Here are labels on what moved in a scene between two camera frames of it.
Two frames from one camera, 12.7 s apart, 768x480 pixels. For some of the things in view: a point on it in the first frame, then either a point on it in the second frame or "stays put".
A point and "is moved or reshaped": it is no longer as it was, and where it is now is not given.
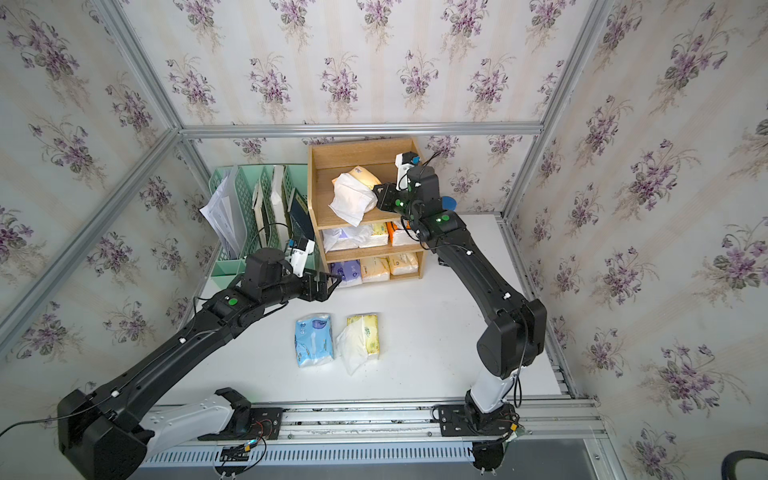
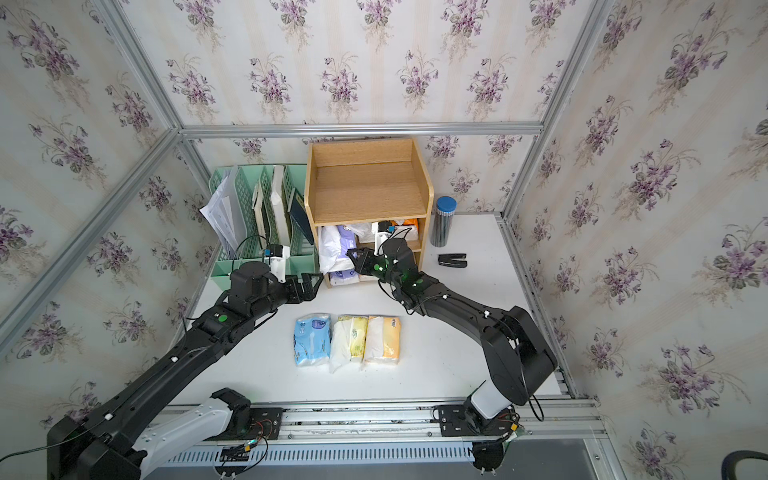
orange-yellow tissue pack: [354, 194] to [383, 339]
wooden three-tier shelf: [361, 241] stays put
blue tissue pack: [314, 344] stays put
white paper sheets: [225, 211] stays put
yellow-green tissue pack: [359, 341] is moved or reshaped
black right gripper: [386, 192] to [360, 263]
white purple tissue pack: [342, 238] is moved or reshaped
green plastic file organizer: [272, 210] stays put
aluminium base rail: [403, 434] stays put
